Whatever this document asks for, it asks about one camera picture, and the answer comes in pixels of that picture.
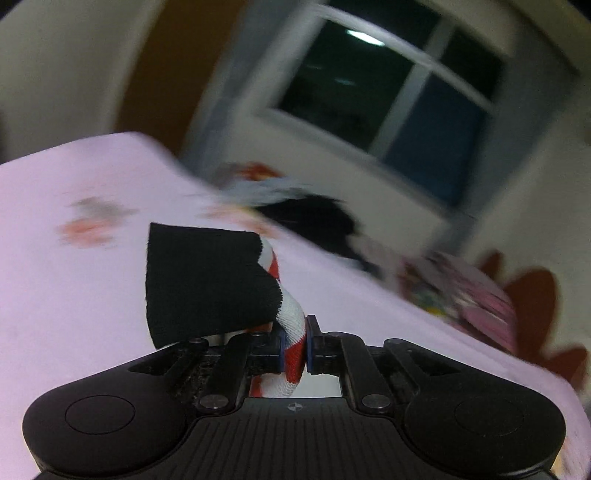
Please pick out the pink blanket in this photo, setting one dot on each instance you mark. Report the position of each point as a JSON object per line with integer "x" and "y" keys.
{"x": 475, "y": 295}

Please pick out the pink floral bed sheet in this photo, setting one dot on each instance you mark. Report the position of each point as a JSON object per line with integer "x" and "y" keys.
{"x": 92, "y": 286}

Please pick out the brown wooden door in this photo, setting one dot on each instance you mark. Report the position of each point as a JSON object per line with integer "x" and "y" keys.
{"x": 180, "y": 64}

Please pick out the dark clothes pile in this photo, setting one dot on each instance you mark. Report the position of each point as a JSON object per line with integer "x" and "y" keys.
{"x": 318, "y": 226}

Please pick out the grey striped cloth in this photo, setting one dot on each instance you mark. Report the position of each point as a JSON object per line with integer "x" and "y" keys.
{"x": 268, "y": 187}

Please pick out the striped black red white garment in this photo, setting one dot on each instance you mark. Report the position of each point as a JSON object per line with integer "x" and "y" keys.
{"x": 203, "y": 281}

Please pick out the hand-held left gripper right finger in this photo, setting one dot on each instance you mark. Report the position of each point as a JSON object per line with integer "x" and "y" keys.
{"x": 312, "y": 346}

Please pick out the grey curtain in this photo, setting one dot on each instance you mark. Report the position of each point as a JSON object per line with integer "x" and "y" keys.
{"x": 231, "y": 78}

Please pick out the white framed window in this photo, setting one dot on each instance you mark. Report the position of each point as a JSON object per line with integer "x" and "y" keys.
{"x": 369, "y": 78}

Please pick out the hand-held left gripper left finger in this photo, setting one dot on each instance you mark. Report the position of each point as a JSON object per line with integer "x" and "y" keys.
{"x": 279, "y": 347}

